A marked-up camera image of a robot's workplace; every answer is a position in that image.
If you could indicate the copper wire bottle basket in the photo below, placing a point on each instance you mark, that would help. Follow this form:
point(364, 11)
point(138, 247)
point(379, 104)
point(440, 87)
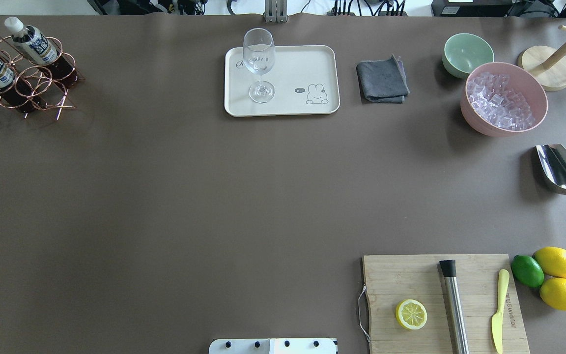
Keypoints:
point(36, 73)

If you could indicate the tea bottle white cap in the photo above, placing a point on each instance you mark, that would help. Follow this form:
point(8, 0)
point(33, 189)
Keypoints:
point(42, 52)
point(16, 92)

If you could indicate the cream rabbit serving tray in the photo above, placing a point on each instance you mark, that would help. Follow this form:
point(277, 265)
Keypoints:
point(304, 77)

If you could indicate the clear wine glass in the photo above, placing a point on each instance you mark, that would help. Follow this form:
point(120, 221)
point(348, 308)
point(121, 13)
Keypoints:
point(259, 56)

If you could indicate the folded grey cloth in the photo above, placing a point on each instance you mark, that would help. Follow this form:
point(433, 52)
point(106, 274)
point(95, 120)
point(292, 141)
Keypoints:
point(383, 81)

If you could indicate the bamboo cutting board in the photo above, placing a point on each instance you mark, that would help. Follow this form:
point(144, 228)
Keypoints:
point(390, 279)

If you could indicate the half lemon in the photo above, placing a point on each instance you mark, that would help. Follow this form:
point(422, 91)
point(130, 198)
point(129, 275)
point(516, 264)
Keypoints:
point(411, 314)

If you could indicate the steel muddler black tip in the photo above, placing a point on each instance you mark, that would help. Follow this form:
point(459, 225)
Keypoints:
point(448, 268)

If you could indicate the green bowl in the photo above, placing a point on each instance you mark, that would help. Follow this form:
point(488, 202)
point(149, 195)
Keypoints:
point(464, 52)

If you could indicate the pink bowl of ice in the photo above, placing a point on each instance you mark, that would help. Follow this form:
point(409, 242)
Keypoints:
point(501, 99)

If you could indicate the yellow plastic knife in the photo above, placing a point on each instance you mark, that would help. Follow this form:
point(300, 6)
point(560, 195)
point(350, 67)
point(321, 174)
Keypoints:
point(496, 322)

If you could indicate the green lime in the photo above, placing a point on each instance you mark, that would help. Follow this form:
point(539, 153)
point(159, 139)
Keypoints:
point(527, 271)

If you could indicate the steel ice scoop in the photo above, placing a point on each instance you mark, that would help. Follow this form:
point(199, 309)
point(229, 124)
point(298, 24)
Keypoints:
point(552, 159)

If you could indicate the yellow lemon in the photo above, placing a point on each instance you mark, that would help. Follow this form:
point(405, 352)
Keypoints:
point(553, 293)
point(552, 260)

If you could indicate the wooden cup tree stand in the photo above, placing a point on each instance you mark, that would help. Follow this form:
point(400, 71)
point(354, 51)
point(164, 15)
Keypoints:
point(546, 64)

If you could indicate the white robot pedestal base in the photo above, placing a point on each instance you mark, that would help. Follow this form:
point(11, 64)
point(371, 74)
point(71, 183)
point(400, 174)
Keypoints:
point(274, 346)

